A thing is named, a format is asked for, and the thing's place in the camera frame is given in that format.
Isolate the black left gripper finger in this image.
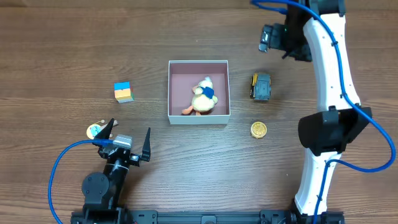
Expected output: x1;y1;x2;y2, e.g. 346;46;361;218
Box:
94;118;115;139
141;128;150;162

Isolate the grey and yellow toy truck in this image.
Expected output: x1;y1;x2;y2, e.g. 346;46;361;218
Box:
250;72;271;101

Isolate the yellow plush duck toy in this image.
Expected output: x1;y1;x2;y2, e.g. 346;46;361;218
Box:
182;77;218;116

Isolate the yellow wheel-shaped toy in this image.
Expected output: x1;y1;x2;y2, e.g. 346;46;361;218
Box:
250;121;267;139

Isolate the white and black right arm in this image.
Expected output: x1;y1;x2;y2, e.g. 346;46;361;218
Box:
259;1;372;223

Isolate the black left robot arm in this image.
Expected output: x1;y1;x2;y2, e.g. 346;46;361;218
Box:
81;119;150;212

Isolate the small rattle drum toy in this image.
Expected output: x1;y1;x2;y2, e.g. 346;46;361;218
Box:
86;119;107;139

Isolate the multicolour puzzle cube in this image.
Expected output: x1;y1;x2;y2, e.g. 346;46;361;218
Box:
114;82;134;103

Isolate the white box with pink interior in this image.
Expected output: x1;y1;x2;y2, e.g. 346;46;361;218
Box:
168;60;231;125

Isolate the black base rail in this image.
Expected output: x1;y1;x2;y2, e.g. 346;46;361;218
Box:
70;209;345;224

